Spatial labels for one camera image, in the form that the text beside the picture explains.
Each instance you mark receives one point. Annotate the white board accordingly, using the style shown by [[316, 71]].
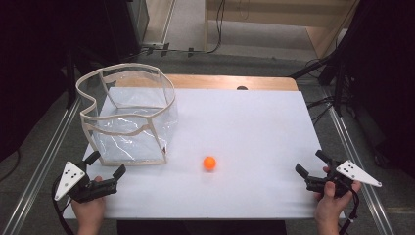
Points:
[[248, 130]]

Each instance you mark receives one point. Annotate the clear plastic bin beige trim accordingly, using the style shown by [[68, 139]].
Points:
[[130, 143]]

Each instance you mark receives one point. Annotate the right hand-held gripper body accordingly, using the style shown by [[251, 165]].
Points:
[[342, 178]]

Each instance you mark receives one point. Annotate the black stand leg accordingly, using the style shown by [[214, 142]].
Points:
[[310, 68]]

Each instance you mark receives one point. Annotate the orange ball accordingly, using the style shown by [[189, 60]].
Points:
[[209, 163]]

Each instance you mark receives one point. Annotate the person's right hand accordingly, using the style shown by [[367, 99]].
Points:
[[329, 205]]

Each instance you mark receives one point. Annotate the person's left hand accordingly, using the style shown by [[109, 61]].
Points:
[[89, 210]]

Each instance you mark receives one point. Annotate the black curtain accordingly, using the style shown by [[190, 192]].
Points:
[[39, 49], [385, 65]]

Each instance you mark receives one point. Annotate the wooden furniture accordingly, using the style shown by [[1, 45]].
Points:
[[293, 16]]

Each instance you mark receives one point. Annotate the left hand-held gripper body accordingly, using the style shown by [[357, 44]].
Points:
[[72, 178]]

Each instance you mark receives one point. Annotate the metal floor rail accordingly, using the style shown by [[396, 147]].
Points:
[[42, 166], [359, 169]]

